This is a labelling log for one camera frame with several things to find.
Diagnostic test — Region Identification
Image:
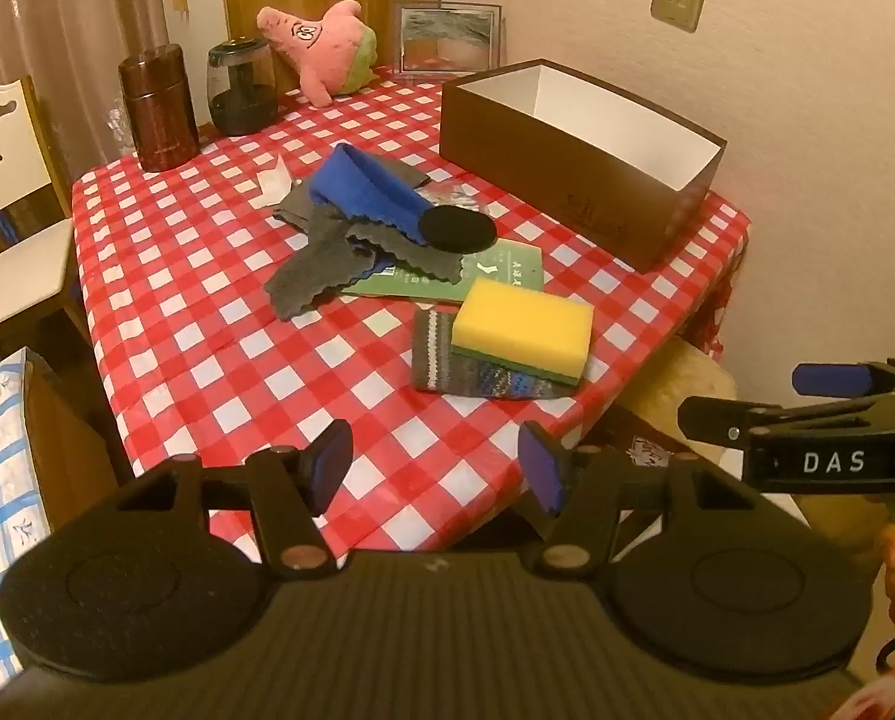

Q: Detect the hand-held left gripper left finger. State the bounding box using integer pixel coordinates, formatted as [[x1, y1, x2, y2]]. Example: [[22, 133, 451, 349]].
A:
[[113, 420, 354, 580]]

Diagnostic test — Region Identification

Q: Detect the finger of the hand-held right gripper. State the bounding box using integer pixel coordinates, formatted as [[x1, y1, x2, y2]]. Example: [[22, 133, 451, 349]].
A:
[[792, 358, 895, 398], [678, 394, 895, 477]]

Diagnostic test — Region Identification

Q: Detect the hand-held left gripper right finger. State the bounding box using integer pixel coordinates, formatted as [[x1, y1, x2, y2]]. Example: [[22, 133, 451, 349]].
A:
[[518, 422, 786, 578]]

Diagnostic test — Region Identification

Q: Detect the striped knitted sock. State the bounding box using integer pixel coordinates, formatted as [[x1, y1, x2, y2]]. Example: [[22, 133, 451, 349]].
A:
[[411, 307, 583, 400]]

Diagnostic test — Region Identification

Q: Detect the yellow sponge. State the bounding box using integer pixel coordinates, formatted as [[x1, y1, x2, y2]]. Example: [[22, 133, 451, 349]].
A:
[[451, 277, 596, 383]]

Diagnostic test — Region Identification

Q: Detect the grey cloth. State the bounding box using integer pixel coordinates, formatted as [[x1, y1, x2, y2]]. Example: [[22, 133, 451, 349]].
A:
[[263, 161, 467, 320]]

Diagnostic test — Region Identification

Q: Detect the green sock package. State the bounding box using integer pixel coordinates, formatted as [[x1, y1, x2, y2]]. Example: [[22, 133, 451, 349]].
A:
[[340, 238, 546, 305]]

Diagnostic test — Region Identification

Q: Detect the black round pad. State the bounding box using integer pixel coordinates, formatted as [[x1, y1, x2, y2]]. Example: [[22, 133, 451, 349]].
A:
[[418, 206, 497, 254]]

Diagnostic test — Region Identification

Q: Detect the brown cardboard box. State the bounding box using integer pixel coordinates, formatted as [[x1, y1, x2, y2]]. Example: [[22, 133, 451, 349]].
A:
[[438, 58, 729, 275]]

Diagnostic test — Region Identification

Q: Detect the red checkered tablecloth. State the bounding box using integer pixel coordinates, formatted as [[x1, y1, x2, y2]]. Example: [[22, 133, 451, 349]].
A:
[[70, 64, 752, 567]]

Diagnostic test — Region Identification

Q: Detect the white paper piece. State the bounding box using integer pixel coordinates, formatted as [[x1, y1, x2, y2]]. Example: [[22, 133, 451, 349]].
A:
[[256, 155, 298, 205]]

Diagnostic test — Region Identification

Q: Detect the white wooden chair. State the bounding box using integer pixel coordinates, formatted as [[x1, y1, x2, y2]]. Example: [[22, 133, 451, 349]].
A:
[[0, 75, 92, 361]]

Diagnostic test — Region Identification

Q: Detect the dark glass jar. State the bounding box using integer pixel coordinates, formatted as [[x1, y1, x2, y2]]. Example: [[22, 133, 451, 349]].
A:
[[205, 39, 279, 137]]

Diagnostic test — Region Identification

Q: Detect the brown cylindrical canister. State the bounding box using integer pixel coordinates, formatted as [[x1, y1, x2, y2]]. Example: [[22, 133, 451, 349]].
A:
[[118, 41, 200, 173]]

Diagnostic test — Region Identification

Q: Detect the pink starfish plush toy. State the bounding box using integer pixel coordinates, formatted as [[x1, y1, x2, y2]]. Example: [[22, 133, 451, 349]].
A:
[[258, 0, 379, 107]]

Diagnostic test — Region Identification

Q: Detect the beige curtain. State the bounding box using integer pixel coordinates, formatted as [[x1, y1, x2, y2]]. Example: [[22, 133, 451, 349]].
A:
[[0, 0, 170, 188]]

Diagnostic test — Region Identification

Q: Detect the beige wall data panel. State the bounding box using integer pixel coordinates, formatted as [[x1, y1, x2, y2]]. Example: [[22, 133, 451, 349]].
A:
[[649, 0, 708, 33]]

